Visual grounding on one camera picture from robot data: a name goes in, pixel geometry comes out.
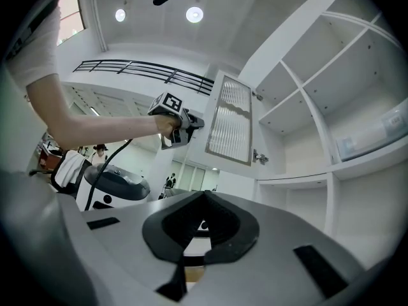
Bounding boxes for white and black robot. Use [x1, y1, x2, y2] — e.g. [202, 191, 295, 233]
[76, 163, 151, 212]

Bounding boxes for black railing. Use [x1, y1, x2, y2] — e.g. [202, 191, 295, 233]
[73, 59, 215, 96]

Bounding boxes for white desk with hutch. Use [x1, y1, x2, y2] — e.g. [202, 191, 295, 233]
[238, 0, 408, 267]

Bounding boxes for person's white shirt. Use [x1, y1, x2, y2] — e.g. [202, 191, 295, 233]
[3, 6, 62, 87]

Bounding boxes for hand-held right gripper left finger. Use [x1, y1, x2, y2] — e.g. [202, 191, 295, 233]
[57, 189, 208, 306]

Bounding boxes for white projector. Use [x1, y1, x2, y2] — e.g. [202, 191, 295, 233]
[336, 99, 408, 163]

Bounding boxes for person's left hand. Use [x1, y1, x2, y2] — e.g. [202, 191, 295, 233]
[154, 115, 182, 139]

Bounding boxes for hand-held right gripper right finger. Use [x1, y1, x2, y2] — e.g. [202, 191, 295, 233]
[187, 189, 367, 306]

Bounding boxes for white cloth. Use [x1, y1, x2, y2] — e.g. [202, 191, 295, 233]
[50, 150, 94, 194]

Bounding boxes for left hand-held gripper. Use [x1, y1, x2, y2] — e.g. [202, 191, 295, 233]
[147, 91, 205, 151]

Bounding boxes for person's left forearm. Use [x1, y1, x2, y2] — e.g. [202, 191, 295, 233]
[47, 106, 159, 150]

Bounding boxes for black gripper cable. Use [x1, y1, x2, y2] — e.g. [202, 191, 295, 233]
[84, 138, 133, 212]

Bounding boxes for cabinet door with brass knob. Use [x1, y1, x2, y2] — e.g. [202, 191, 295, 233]
[187, 69, 256, 180]

